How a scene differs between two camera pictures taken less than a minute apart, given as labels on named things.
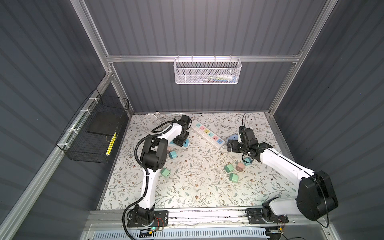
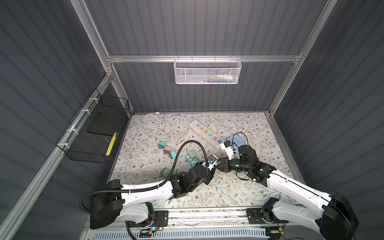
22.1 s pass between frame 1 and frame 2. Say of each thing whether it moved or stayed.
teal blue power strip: moved
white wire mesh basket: stayed
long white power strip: stayed
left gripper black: moved
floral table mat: stayed
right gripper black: moved
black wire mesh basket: stayed
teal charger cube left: stayed
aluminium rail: stayed
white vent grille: stayed
